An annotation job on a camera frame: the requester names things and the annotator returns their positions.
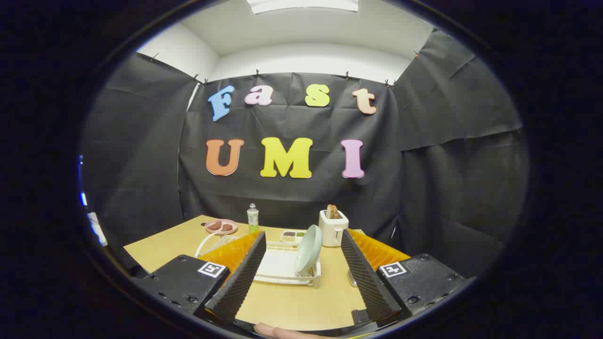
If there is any pink plate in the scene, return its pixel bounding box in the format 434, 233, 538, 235
204, 219, 238, 235

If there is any ceiling light panel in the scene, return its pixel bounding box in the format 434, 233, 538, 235
246, 0, 359, 15

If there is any white toaster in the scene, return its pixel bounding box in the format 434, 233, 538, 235
319, 210, 350, 247

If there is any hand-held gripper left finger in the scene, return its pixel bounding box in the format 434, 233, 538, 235
132, 230, 267, 326

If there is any white dish rack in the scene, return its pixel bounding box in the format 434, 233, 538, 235
195, 230, 323, 289

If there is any light green plate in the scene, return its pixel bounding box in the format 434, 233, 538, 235
294, 225, 323, 277

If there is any black backdrop cloth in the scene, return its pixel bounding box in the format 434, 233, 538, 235
80, 28, 530, 283

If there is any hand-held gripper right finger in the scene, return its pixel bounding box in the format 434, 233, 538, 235
340, 228, 476, 326

